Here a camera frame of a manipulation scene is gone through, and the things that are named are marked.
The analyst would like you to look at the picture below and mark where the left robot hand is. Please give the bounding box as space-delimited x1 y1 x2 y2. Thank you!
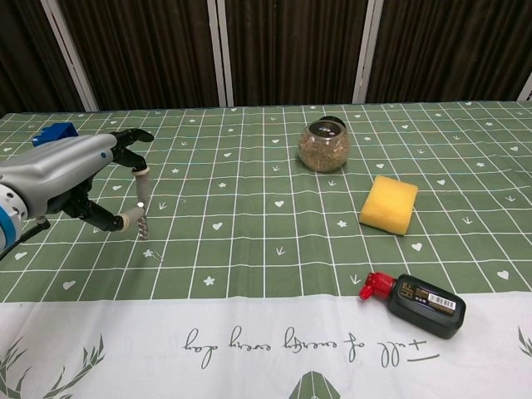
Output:
0 128 155 234

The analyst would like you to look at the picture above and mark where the blue toy building block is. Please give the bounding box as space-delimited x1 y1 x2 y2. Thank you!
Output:
32 122 79 147

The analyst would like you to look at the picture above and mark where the dark ribbed partition panel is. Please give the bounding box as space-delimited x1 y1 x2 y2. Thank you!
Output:
219 0 375 107
365 0 532 103
0 0 86 120
57 0 228 111

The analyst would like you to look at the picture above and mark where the green checked tablecloth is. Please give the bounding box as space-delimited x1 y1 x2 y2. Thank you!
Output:
0 99 532 399

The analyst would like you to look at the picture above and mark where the round glass jar black lid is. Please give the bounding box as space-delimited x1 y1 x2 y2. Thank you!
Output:
297 117 350 173

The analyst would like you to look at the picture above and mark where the yellow sponge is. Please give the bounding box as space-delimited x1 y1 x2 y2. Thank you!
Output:
358 175 419 238

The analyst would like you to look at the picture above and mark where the black ink bottle red cap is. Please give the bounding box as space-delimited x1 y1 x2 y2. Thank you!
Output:
357 272 467 340

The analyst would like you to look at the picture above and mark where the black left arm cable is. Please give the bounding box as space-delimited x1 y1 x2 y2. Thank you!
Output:
0 219 52 262

